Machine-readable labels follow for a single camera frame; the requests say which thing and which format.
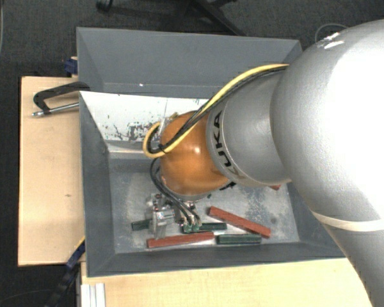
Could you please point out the red-brown flat block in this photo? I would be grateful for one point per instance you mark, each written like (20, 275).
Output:
(240, 221)
(179, 239)
(274, 187)

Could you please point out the grey metal bin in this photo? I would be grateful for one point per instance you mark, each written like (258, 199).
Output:
(185, 59)

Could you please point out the pale wood board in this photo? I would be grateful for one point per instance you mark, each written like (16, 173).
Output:
(48, 177)

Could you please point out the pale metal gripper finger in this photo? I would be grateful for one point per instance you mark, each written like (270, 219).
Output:
(153, 225)
(162, 223)

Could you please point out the dark green flat block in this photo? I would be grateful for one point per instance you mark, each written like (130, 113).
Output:
(214, 226)
(140, 225)
(238, 239)

